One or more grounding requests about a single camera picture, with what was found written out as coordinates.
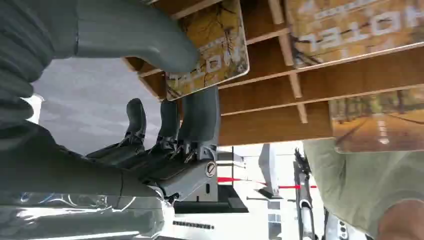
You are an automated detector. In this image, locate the white device with vent slots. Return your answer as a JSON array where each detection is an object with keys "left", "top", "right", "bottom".
[{"left": 155, "top": 211, "right": 270, "bottom": 240}]

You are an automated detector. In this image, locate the red barrier tape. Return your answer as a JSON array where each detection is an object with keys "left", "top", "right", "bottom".
[{"left": 216, "top": 176, "right": 318, "bottom": 190}]

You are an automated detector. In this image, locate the person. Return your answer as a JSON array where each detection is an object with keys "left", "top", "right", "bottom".
[{"left": 302, "top": 138, "right": 424, "bottom": 240}]

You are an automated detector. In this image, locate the shiny silver cover plate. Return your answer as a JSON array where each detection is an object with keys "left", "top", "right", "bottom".
[{"left": 0, "top": 191, "right": 175, "bottom": 240}]

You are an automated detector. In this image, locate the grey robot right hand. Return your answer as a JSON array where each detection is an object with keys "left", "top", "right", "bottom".
[{"left": 0, "top": 0, "right": 220, "bottom": 204}]

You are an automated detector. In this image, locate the large yellow hotel print card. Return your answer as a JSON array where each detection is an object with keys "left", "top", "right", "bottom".
[{"left": 284, "top": 0, "right": 424, "bottom": 70}]

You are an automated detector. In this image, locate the tree road print card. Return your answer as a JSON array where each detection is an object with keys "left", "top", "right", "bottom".
[{"left": 329, "top": 86, "right": 424, "bottom": 154}]

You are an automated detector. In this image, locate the white stand post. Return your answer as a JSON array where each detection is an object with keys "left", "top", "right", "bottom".
[{"left": 257, "top": 143, "right": 283, "bottom": 200}]

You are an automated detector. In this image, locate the black tripod stand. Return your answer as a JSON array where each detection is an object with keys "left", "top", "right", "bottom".
[{"left": 293, "top": 148, "right": 320, "bottom": 240}]

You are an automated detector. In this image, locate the wooden card box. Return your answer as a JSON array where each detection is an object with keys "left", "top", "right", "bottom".
[{"left": 124, "top": 0, "right": 424, "bottom": 147}]

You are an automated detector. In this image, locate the robot right arm ribbed sleeve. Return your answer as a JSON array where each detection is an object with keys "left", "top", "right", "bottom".
[{"left": 0, "top": 0, "right": 79, "bottom": 131}]

